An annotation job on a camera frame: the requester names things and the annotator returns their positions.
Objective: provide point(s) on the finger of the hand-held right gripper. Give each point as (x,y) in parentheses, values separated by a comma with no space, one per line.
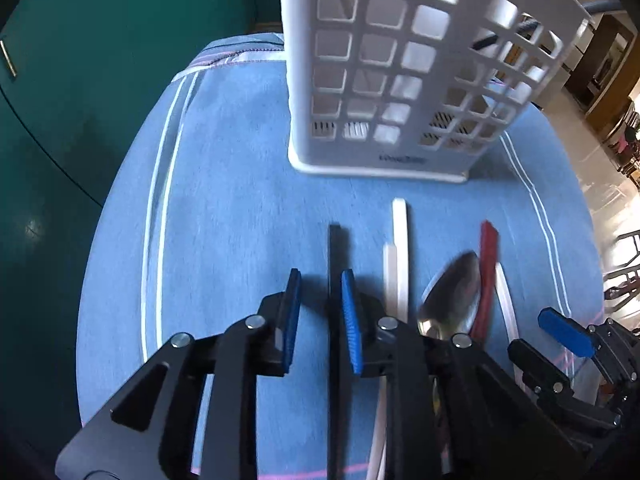
(537,365)
(567,332)

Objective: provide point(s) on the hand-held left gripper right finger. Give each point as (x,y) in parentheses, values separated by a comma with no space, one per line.
(350,320)

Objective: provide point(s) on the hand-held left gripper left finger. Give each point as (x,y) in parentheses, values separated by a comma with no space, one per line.
(292,320)

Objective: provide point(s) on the white chopstick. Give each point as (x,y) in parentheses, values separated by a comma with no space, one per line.
(389,275)
(505,295)
(400,240)

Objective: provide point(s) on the black chopstick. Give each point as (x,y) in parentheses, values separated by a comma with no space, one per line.
(336,250)

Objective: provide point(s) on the metal spoon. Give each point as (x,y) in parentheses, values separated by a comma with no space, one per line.
(450,290)

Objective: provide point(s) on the red chopstick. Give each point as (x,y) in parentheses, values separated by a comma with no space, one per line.
(489,250)

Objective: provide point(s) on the white plastic utensil basket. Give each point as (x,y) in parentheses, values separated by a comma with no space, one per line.
(299,85)

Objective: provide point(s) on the blue striped cloth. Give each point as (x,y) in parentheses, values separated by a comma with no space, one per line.
(225,210)

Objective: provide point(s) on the wooden chair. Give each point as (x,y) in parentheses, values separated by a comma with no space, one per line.
(625,145)

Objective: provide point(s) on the long green base cabinet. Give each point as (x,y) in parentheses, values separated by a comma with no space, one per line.
(125,35)

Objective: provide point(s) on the black metal frame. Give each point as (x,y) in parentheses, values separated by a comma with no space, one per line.
(625,280)

